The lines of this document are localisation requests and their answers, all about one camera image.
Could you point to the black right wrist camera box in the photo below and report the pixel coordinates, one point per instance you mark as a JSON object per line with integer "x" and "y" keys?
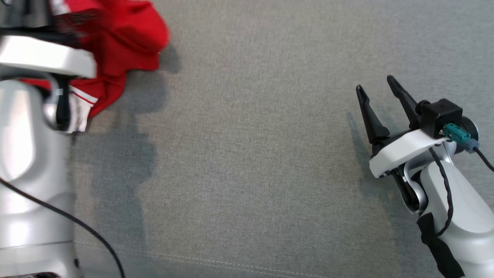
{"x": 440, "y": 116}

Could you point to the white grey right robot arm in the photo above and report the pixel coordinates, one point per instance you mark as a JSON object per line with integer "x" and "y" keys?
{"x": 463, "y": 208}

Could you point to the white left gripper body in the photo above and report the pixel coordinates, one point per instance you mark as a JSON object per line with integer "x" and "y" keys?
{"x": 46, "y": 54}

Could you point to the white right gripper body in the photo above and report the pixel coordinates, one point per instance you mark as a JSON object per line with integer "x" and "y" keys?
{"x": 405, "y": 152}

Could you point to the red basketball jersey white sleeves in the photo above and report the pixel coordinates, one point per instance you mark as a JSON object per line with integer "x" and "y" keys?
{"x": 127, "y": 38}

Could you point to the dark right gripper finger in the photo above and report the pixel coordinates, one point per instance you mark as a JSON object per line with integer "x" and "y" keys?
{"x": 405, "y": 100}
{"x": 373, "y": 121}

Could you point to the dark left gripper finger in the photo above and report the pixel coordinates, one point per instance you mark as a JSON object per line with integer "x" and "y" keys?
{"x": 75, "y": 24}

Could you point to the teal right camera connector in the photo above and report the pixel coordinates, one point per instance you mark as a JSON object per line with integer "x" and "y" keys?
{"x": 459, "y": 136}

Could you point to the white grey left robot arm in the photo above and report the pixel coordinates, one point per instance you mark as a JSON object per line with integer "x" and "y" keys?
{"x": 23, "y": 173}

